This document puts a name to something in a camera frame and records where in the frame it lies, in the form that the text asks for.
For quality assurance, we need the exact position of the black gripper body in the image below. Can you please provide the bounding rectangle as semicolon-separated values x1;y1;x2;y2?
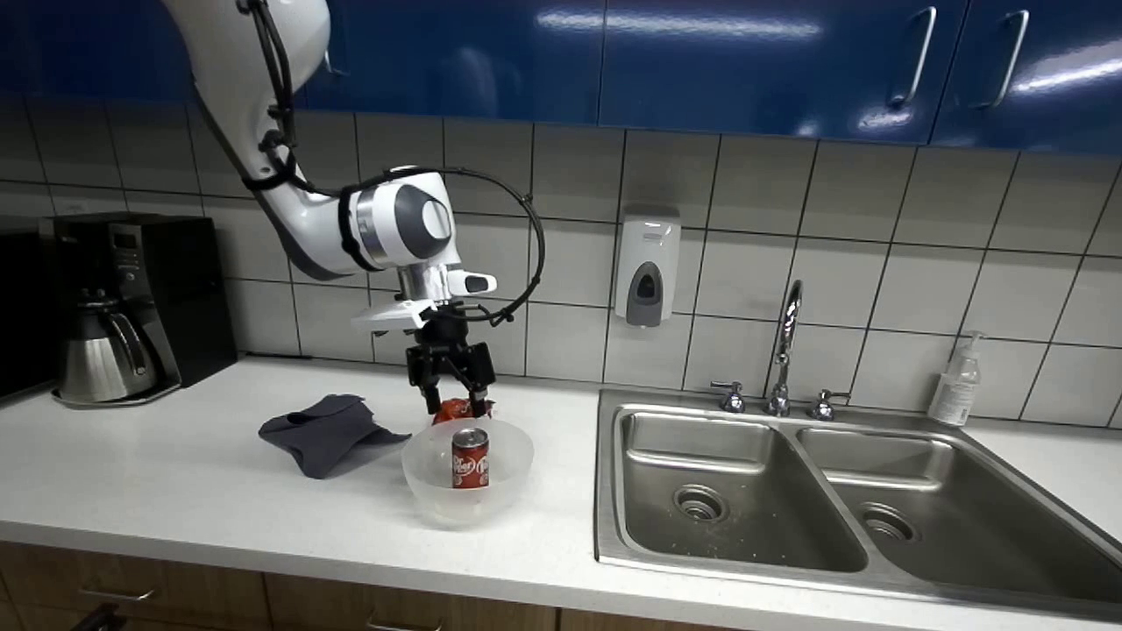
408;298;493;374

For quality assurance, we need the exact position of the red soda can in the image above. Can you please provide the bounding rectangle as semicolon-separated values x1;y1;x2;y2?
449;426;493;492

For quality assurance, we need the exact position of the stainless steel double sink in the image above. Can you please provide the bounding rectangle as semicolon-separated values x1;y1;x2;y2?
593;385;1122;626

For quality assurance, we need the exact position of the clear soap bottle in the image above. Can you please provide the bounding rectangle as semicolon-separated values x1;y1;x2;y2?
925;331;985;433

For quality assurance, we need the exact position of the dark blue-grey cloth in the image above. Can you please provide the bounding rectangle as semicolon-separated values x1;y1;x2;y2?
256;392;413;479

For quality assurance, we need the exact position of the clear plastic bowl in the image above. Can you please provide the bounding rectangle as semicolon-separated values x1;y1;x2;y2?
401;413;538;533

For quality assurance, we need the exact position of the wooden drawer front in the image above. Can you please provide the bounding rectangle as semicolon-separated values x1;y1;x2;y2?
263;568;560;631
0;540;274;631

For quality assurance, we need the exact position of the black coffee maker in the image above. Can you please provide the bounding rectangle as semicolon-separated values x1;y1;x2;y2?
40;215;243;413

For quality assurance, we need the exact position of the wooden cabinet front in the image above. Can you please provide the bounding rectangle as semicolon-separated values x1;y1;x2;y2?
554;604;728;631

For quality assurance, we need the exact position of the blue upper cabinet door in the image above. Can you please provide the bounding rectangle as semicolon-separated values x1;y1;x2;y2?
934;0;1122;158
0;0;611;132
598;0;969;152

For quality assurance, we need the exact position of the chrome faucet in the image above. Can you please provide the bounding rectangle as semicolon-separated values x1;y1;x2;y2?
760;278;810;422

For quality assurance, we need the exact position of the steel coffee carafe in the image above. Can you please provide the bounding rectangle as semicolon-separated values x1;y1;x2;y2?
54;287;164;412

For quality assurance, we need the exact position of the black appliance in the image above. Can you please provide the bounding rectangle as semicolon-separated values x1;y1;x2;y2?
0;226;61;408

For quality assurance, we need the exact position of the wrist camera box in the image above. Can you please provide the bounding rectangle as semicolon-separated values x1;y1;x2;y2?
444;266;501;298

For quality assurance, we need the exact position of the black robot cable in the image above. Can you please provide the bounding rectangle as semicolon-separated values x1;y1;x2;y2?
442;166;546;331
240;0;307;197

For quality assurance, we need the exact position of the white wall soap dispenser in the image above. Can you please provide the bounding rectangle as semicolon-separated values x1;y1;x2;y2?
611;211;684;332

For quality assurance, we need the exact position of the chrome faucet handle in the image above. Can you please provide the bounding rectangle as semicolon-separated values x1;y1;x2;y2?
805;385;854;426
707;380;750;419

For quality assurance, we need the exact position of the silver cabinet door handle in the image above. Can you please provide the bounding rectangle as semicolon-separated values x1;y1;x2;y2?
888;4;942;117
983;7;1033;117

